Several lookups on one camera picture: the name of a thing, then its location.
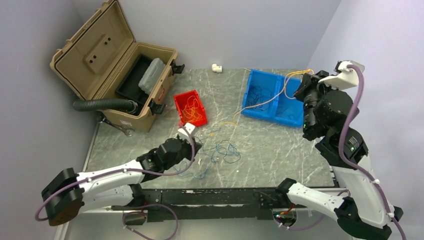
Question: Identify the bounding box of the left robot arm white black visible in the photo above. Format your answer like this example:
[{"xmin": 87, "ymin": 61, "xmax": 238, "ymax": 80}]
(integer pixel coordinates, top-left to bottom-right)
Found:
[{"xmin": 34, "ymin": 137, "xmax": 203, "ymax": 226}]

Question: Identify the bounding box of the white pipe elbow fitting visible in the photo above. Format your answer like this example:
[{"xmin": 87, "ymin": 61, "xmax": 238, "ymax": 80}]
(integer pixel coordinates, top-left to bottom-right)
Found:
[{"xmin": 211, "ymin": 63, "xmax": 223, "ymax": 73}]

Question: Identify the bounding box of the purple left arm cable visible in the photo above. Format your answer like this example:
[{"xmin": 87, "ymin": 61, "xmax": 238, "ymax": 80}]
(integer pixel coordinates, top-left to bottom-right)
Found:
[{"xmin": 34, "ymin": 125, "xmax": 196, "ymax": 240}]

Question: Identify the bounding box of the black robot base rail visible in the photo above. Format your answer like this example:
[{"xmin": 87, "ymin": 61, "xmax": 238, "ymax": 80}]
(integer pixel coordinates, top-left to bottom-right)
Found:
[{"xmin": 110, "ymin": 178, "xmax": 309, "ymax": 223}]

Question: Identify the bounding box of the blue bin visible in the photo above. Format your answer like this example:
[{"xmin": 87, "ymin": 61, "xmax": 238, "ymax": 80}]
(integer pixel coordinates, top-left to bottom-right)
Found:
[
  {"xmin": 241, "ymin": 70, "xmax": 282, "ymax": 120},
  {"xmin": 272, "ymin": 78, "xmax": 304, "ymax": 128}
]

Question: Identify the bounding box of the red plastic bin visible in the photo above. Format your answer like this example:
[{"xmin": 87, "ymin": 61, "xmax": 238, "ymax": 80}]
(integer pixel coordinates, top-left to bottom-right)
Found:
[{"xmin": 173, "ymin": 90, "xmax": 208, "ymax": 127}]

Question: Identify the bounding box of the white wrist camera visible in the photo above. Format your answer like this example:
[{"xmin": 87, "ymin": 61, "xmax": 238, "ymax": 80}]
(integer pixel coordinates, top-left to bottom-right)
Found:
[
  {"xmin": 177, "ymin": 122, "xmax": 198, "ymax": 141},
  {"xmin": 318, "ymin": 60, "xmax": 365, "ymax": 90}
]

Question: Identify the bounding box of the tan hard toolbox case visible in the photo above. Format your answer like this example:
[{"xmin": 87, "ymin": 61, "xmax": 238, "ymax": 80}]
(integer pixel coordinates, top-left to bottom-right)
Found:
[{"xmin": 50, "ymin": 0, "xmax": 184, "ymax": 132}]

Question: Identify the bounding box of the blue bin right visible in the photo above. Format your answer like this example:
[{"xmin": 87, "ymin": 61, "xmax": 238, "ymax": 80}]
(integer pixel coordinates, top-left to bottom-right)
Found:
[{"xmin": 272, "ymin": 78, "xmax": 304, "ymax": 128}]

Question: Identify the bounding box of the grey plastic organizer box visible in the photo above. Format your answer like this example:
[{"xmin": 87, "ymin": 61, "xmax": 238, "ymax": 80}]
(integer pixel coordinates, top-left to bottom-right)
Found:
[{"xmin": 138, "ymin": 58, "xmax": 166, "ymax": 95}]

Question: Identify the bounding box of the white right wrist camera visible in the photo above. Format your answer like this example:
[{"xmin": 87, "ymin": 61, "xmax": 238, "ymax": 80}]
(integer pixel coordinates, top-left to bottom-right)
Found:
[{"xmin": 318, "ymin": 60, "xmax": 365, "ymax": 90}]

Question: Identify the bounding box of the blue bin left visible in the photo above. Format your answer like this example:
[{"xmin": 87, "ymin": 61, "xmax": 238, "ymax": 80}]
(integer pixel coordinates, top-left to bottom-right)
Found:
[{"xmin": 241, "ymin": 70, "xmax": 282, "ymax": 120}]

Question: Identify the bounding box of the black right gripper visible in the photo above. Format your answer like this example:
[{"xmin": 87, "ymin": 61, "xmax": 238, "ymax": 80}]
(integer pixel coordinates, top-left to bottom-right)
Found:
[{"xmin": 291, "ymin": 69, "xmax": 342, "ymax": 135}]

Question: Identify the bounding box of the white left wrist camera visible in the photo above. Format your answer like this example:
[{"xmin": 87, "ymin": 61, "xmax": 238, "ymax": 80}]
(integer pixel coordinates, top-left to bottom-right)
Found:
[{"xmin": 177, "ymin": 122, "xmax": 198, "ymax": 141}]

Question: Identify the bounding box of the black corrugated hose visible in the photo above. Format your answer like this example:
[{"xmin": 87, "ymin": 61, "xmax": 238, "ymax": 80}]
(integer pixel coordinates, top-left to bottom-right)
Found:
[{"xmin": 72, "ymin": 97, "xmax": 138, "ymax": 113}]

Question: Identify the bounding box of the metal wrench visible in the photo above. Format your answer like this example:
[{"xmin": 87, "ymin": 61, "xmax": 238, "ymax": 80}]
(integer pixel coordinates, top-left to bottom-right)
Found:
[{"xmin": 96, "ymin": 114, "xmax": 134, "ymax": 137}]

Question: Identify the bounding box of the yellow wire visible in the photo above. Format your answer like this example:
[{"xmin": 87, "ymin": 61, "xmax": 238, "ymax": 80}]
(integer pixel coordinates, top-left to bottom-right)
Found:
[
  {"xmin": 180, "ymin": 95, "xmax": 205, "ymax": 124},
  {"xmin": 206, "ymin": 68, "xmax": 315, "ymax": 137}
]

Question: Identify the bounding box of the black toolbox tray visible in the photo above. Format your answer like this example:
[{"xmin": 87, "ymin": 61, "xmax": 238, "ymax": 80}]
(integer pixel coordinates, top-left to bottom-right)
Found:
[{"xmin": 115, "ymin": 54, "xmax": 153, "ymax": 107}]

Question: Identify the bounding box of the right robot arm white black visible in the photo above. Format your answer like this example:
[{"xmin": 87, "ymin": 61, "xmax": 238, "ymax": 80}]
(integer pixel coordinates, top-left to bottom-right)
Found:
[{"xmin": 275, "ymin": 64, "xmax": 403, "ymax": 240}]

